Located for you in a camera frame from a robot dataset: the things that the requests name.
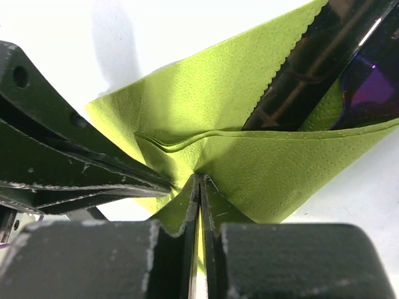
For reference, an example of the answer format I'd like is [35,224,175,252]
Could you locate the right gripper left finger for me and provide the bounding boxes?
[1,174,200,298]

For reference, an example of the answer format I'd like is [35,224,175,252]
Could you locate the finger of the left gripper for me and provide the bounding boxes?
[1,122,171,214]
[1,41,171,187]

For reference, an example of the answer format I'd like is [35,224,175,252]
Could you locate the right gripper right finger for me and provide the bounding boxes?
[199,174,395,298]

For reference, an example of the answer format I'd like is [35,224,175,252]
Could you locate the green paper napkin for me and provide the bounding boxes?
[85,0,399,275]

